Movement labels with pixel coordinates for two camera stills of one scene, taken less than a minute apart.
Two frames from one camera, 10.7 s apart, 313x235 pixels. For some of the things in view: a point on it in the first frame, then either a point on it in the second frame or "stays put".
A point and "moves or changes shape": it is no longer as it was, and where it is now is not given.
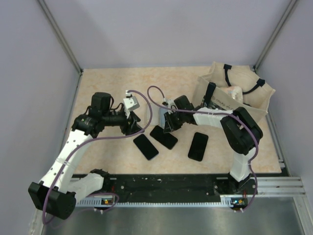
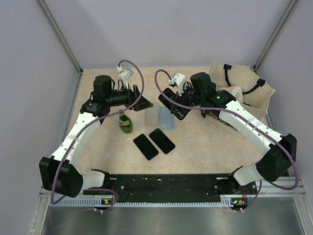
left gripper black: (133, 127) -> (132, 96)
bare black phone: (167, 139) moves or changes shape
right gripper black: (170, 125) -> (181, 99)
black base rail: (165, 186) stays put
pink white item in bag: (235, 92) stays put
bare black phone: (145, 147) stays put
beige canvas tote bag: (227, 86) stays put
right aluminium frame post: (276, 32) stays put
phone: (198, 146) -> (178, 112)
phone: (162, 118) stays put
